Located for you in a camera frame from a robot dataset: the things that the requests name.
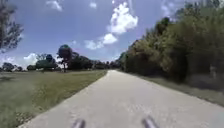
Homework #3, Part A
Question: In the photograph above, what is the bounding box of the pale concrete path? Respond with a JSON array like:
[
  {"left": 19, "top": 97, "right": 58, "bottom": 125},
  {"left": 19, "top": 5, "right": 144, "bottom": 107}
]
[{"left": 18, "top": 69, "right": 224, "bottom": 128}]

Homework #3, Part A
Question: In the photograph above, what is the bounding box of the distant row of trees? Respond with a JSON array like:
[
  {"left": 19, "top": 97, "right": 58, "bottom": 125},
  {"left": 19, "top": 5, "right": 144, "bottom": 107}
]
[{"left": 0, "top": 44, "right": 121, "bottom": 73}]

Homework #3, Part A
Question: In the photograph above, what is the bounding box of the robot's own part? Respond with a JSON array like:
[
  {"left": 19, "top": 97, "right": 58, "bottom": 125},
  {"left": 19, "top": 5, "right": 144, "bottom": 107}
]
[
  {"left": 142, "top": 116, "right": 158, "bottom": 128},
  {"left": 72, "top": 118, "right": 86, "bottom": 128}
]

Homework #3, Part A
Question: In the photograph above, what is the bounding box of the dense wood of trees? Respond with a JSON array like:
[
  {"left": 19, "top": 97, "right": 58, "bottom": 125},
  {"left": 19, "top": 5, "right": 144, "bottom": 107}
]
[{"left": 117, "top": 0, "right": 224, "bottom": 92}]

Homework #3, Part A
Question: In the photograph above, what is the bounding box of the grass field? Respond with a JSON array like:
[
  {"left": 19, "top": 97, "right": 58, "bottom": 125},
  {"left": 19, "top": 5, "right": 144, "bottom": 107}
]
[{"left": 0, "top": 69, "right": 108, "bottom": 128}]

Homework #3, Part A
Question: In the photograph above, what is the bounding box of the grass verge strip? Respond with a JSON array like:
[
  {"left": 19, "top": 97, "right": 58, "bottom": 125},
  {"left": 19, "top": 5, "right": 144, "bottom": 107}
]
[{"left": 122, "top": 70, "right": 224, "bottom": 108}]

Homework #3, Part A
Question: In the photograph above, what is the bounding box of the bare branched tree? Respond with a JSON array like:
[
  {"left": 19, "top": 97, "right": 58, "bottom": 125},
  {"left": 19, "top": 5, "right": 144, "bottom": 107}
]
[{"left": 0, "top": 0, "right": 24, "bottom": 54}]

